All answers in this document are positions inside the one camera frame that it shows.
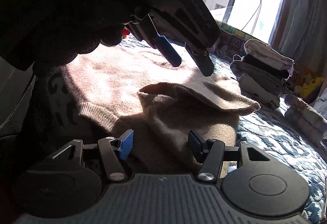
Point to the cream folded garment on top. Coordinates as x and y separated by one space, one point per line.
266 54

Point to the yellow plush toy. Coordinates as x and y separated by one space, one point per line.
310 85

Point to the pale folded garment bottom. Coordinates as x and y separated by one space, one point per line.
313 132

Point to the red yellow folded item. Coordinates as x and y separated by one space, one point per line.
125 33

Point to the beige fleece sweater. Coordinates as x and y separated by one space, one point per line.
120 88

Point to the colourful alphabet play mat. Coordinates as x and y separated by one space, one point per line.
231 40

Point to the grey curtain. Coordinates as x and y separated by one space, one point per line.
304 38

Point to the white panda folded garment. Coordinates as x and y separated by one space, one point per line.
250 86

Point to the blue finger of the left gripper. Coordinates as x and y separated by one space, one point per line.
201 59
161 43

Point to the white pillow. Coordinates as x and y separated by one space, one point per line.
321 104

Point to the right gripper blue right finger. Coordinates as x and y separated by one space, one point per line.
209 153

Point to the grey folded garment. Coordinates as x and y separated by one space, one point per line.
263 78

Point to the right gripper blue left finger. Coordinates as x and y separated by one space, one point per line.
115 150

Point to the black folded garment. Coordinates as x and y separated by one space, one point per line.
279 74

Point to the floral folded garment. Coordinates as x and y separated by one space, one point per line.
298 106

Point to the blue patterned quilt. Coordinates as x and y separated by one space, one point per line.
268 130

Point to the left hand dark glove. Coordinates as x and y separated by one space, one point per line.
44 34

